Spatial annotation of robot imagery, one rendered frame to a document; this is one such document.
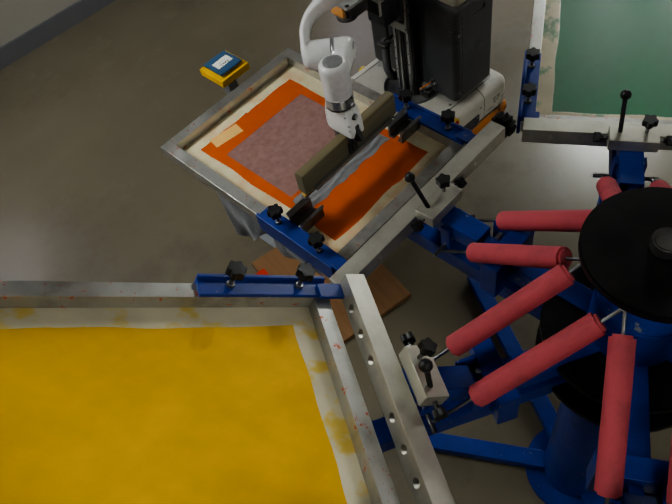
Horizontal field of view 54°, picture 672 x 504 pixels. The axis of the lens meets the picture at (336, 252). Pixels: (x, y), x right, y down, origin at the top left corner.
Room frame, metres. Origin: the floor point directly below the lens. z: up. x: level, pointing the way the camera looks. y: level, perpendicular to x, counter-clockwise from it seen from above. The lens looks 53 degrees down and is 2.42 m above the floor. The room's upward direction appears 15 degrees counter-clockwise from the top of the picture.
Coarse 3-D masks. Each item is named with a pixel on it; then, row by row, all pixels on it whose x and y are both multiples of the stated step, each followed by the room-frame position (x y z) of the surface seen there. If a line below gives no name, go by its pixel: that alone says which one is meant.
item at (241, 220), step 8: (224, 200) 1.59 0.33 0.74; (232, 208) 1.56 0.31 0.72; (232, 216) 1.60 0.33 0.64; (240, 216) 1.54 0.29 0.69; (248, 216) 1.49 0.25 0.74; (240, 224) 1.58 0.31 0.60; (248, 224) 1.51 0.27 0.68; (256, 224) 1.48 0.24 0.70; (240, 232) 1.60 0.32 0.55; (248, 232) 1.58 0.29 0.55; (256, 232) 1.49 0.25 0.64; (264, 232) 1.47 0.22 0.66; (280, 248) 1.37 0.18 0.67; (288, 256) 1.34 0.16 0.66; (296, 256) 1.31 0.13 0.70; (320, 272) 1.25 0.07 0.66
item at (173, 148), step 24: (288, 48) 1.98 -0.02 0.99; (264, 72) 1.88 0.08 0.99; (312, 72) 1.83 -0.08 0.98; (240, 96) 1.80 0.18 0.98; (360, 96) 1.65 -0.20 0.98; (216, 120) 1.74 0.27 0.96; (168, 144) 1.65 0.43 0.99; (456, 144) 1.33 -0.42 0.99; (192, 168) 1.52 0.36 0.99; (432, 168) 1.27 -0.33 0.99; (240, 192) 1.37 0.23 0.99; (408, 192) 1.20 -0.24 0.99; (384, 216) 1.14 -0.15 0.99; (360, 240) 1.08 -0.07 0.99
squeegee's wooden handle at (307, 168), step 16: (384, 96) 1.44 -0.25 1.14; (368, 112) 1.39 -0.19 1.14; (384, 112) 1.41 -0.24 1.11; (368, 128) 1.37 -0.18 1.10; (336, 144) 1.31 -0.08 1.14; (320, 160) 1.27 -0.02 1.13; (336, 160) 1.30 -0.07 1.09; (304, 176) 1.23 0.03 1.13; (320, 176) 1.26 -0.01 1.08; (304, 192) 1.23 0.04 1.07
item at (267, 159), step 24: (240, 120) 1.72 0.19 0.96; (240, 144) 1.60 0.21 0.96; (264, 144) 1.58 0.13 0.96; (288, 144) 1.55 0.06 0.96; (240, 168) 1.50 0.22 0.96; (264, 168) 1.47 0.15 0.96; (288, 168) 1.45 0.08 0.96; (288, 192) 1.35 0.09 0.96; (336, 192) 1.30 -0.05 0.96; (360, 192) 1.28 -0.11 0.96; (336, 216) 1.21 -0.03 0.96; (360, 216) 1.19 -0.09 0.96
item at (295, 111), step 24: (288, 96) 1.77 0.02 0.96; (312, 96) 1.74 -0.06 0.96; (264, 120) 1.69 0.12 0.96; (288, 120) 1.66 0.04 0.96; (312, 120) 1.63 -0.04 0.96; (312, 144) 1.52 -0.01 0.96; (384, 144) 1.44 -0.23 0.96; (408, 144) 1.41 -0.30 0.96; (360, 168) 1.37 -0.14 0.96; (384, 168) 1.34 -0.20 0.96; (408, 168) 1.32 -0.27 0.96; (384, 192) 1.25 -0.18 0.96
